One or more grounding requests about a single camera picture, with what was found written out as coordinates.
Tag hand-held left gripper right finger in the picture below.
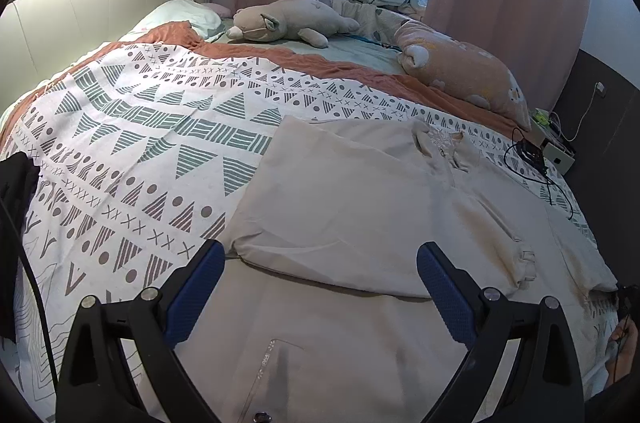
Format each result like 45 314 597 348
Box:
416 241 586 423

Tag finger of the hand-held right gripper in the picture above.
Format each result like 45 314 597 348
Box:
616 284 640 323

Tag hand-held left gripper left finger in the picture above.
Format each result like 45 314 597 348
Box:
56 239 226 423

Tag large beige sweatshirt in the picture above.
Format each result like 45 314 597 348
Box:
145 115 621 423

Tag person's right hand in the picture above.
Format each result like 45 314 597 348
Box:
606 317 640 385

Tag triangle patterned blanket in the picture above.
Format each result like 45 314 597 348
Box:
0 22 621 423

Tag white bedside box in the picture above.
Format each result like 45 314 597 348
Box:
529 108 577 176

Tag black cloth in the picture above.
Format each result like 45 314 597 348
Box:
0 152 42 345

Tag peach printed pillow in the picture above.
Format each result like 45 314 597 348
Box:
392 20 532 131

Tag light green pillow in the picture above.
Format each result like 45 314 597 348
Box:
134 0 226 42

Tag small pink pillow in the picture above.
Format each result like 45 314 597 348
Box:
202 2 234 20

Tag beige plush bear toy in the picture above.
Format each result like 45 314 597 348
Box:
226 0 361 48

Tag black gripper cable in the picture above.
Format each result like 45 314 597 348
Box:
0 198 57 356

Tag tangled black cables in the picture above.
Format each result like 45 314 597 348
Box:
502 128 577 221

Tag white charger cable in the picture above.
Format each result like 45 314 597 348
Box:
549 90 603 142

